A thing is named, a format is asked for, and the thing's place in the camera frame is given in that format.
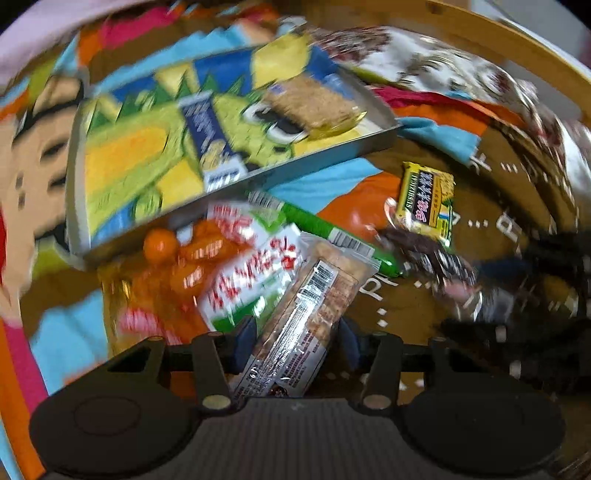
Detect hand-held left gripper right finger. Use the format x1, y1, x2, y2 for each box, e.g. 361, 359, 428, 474
339, 318, 485, 411

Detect green stick snack packet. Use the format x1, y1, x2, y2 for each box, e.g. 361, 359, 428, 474
249, 191, 402, 278

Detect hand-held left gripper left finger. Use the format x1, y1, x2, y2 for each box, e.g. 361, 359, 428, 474
107, 316, 258, 414

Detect dark brown snack packet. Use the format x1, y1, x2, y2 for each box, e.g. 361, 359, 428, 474
379, 228, 481, 296

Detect wooden bed frame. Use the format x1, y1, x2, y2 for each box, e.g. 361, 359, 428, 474
425, 0, 591, 125

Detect brown white floral cloth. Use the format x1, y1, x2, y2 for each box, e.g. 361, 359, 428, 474
314, 25, 591, 195

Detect yellow snack packet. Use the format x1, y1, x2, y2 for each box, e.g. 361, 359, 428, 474
396, 161, 455, 247

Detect orange jelly candy bag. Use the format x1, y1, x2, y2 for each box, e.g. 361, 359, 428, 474
102, 217, 245, 365

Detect colourful printed tin tray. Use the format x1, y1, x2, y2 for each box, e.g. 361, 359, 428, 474
65, 34, 403, 271

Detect blue snack packet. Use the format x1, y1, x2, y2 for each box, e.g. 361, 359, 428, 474
178, 90, 247, 195

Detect pink bed sheet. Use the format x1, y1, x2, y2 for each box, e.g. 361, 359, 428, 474
0, 0, 176, 88

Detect cartoon printed blanket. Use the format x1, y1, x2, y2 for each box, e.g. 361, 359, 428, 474
0, 0, 591, 480

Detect white red-print snack packet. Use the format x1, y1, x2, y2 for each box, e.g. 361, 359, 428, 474
196, 200, 308, 335

